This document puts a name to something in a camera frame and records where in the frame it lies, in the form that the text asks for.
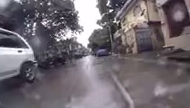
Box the white van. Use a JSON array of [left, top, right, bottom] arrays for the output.
[[0, 17, 41, 86]]

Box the large dark tree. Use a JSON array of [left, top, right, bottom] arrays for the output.
[[0, 0, 87, 67]]

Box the wet grey asphalt road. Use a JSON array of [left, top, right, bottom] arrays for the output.
[[0, 45, 190, 108]]

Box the pink building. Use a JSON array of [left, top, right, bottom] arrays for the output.
[[154, 0, 190, 56]]

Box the yellow building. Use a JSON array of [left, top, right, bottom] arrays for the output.
[[109, 0, 166, 57]]

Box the pole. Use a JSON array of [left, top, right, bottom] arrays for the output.
[[107, 23, 115, 55]]

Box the row of parked dark cars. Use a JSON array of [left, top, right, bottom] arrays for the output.
[[37, 48, 89, 70]]

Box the robot's own part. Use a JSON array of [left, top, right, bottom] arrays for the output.
[[110, 69, 138, 108]]

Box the blue covered vehicle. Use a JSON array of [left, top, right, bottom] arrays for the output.
[[95, 48, 110, 58]]

